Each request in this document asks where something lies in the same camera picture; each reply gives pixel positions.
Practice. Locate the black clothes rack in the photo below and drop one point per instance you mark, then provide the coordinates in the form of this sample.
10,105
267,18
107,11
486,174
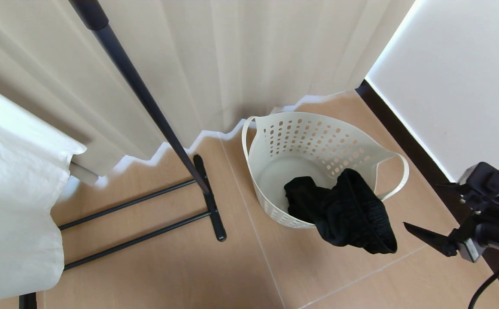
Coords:
138,86

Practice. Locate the white printed garment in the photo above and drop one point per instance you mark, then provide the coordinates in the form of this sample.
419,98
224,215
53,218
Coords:
13,193

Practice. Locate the black garment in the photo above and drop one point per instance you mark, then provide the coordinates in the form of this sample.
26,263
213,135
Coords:
344,214

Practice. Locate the beige curtain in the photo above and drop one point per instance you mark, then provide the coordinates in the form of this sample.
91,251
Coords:
232,51

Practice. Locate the white laundry basket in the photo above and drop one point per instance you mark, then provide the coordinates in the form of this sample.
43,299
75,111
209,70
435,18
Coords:
275,171

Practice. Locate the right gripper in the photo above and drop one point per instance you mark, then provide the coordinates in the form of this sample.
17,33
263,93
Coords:
494,236

